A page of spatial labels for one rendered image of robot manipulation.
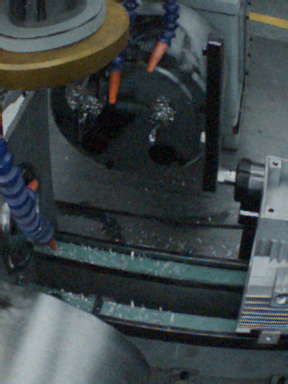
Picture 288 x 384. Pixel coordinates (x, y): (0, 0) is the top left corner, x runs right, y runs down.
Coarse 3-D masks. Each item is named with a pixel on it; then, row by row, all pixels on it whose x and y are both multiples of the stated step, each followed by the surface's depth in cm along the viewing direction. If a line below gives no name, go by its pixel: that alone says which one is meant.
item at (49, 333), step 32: (0, 288) 69; (32, 288) 70; (0, 320) 66; (32, 320) 66; (64, 320) 68; (96, 320) 70; (0, 352) 63; (32, 352) 64; (64, 352) 65; (96, 352) 67; (128, 352) 71
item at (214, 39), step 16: (208, 48) 86; (224, 48) 88; (208, 64) 87; (208, 80) 89; (208, 96) 91; (208, 112) 93; (208, 128) 95; (208, 144) 97; (208, 160) 99; (208, 176) 100
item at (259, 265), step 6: (252, 258) 82; (258, 258) 82; (264, 258) 82; (252, 264) 82; (258, 264) 82; (264, 264) 82; (252, 270) 82; (258, 270) 82; (264, 270) 82; (252, 276) 82; (258, 276) 82; (264, 276) 82; (240, 330) 90; (246, 330) 90
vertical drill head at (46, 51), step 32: (32, 0) 66; (64, 0) 67; (96, 0) 72; (0, 32) 69; (32, 32) 68; (64, 32) 68; (96, 32) 71; (128, 32) 73; (0, 64) 68; (32, 64) 67; (64, 64) 67; (96, 64) 70; (0, 96) 76; (96, 96) 84; (0, 128) 80
